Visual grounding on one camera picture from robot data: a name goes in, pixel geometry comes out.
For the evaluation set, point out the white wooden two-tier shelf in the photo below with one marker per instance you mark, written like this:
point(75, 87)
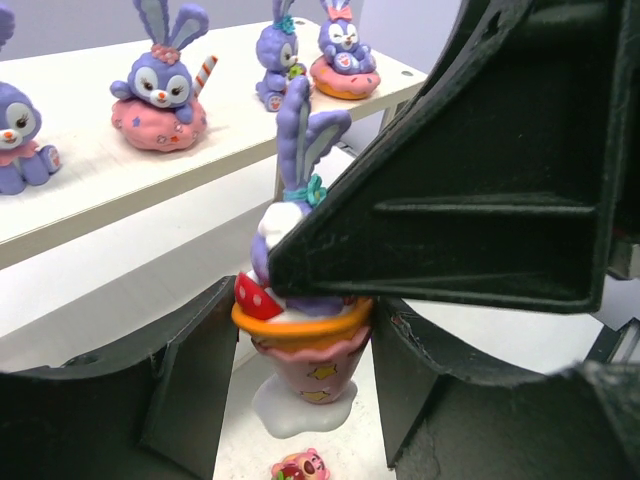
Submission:
point(144, 213)

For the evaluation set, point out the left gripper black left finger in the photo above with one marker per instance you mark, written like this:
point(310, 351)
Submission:
point(149, 405)

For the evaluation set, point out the small purple bunny with strawberry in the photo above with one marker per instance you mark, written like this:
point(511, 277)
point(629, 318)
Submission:
point(277, 50)

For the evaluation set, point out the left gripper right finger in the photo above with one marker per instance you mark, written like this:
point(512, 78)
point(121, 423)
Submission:
point(450, 411)

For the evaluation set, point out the purple bunny red base toy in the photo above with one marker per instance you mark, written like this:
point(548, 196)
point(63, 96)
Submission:
point(314, 343)

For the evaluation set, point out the purple bunny sitting toy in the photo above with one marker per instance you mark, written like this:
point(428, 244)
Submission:
point(23, 161)

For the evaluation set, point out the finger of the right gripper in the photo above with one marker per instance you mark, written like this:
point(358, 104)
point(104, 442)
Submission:
point(507, 181)

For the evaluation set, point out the pink bear strawberry donut toy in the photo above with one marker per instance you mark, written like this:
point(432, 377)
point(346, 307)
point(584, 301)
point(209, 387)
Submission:
point(306, 465)

